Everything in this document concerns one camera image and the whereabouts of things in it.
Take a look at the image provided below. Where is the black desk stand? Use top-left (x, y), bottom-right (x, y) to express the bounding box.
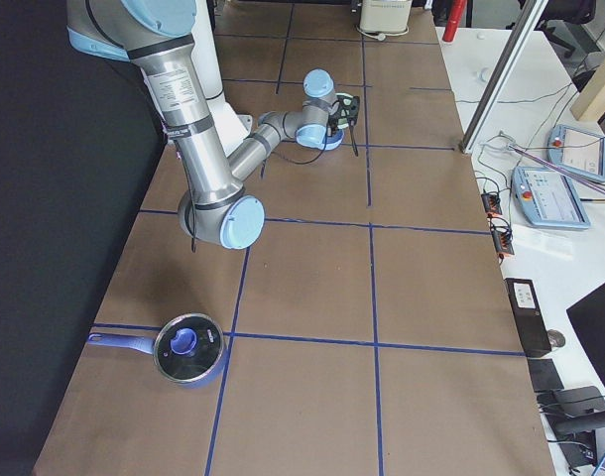
top-left (537, 386), bottom-right (605, 449)

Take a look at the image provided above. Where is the blue bowl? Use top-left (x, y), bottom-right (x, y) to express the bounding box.
top-left (319, 131), bottom-right (344, 151)

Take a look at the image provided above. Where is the red cylinder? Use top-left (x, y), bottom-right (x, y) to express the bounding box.
top-left (442, 0), bottom-right (467, 43)

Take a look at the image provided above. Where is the blue saucepan with glass lid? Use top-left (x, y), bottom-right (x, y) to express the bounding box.
top-left (87, 313), bottom-right (229, 388)

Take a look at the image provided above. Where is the aluminium frame post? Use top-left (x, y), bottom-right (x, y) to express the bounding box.
top-left (459, 0), bottom-right (548, 154)

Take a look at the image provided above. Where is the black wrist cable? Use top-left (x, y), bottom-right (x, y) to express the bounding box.
top-left (260, 96), bottom-right (359, 166)

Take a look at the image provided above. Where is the cream white appliance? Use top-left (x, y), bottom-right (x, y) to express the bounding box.
top-left (358, 0), bottom-right (412, 35)

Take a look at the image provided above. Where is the near teach pendant tablet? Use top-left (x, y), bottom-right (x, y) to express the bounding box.
top-left (512, 167), bottom-right (591, 230)

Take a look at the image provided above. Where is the teach pendant tablet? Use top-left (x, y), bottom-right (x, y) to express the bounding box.
top-left (547, 124), bottom-right (605, 183)
top-left (512, 167), bottom-right (591, 230)

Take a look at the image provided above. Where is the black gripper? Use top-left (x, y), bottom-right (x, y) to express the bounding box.
top-left (326, 121), bottom-right (340, 138)

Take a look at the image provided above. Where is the black power supply box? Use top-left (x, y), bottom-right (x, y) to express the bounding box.
top-left (504, 278), bottom-right (551, 358)

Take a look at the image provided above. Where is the far teach pendant tablet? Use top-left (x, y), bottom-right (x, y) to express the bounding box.
top-left (547, 124), bottom-right (605, 183)

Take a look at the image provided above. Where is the black monitor corner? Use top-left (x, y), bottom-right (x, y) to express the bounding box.
top-left (567, 283), bottom-right (605, 387)

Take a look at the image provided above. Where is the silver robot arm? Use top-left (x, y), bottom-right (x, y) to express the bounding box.
top-left (66, 1), bottom-right (344, 249)

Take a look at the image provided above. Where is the orange black connector block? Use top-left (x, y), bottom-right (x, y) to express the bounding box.
top-left (490, 225), bottom-right (515, 258)
top-left (481, 192), bottom-right (503, 218)

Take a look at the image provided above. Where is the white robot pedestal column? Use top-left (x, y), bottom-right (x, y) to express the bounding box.
top-left (138, 0), bottom-right (253, 160)

